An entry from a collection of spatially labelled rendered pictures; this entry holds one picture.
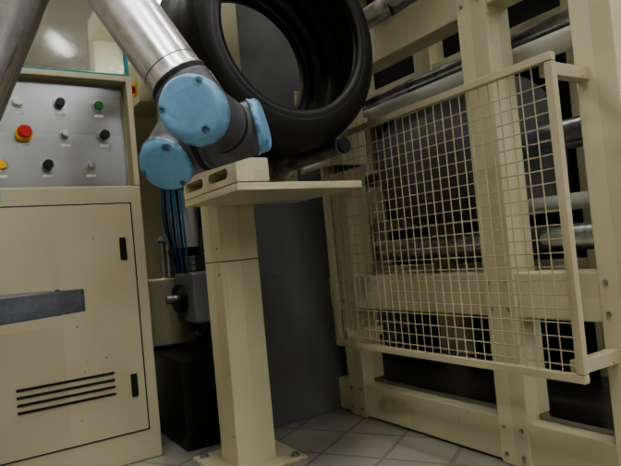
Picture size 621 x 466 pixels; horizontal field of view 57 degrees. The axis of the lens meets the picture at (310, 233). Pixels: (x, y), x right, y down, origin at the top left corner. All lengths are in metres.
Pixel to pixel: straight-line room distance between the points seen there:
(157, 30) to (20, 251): 1.16
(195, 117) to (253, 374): 1.12
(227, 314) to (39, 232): 0.63
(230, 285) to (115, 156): 0.62
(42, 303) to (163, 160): 0.30
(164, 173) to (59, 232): 0.99
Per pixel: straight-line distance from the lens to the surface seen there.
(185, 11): 1.43
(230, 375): 1.76
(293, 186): 1.42
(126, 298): 1.96
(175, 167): 0.96
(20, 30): 1.20
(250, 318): 1.76
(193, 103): 0.80
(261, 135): 0.92
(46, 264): 1.91
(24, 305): 1.01
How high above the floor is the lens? 0.63
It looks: 2 degrees up
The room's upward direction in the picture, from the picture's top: 5 degrees counter-clockwise
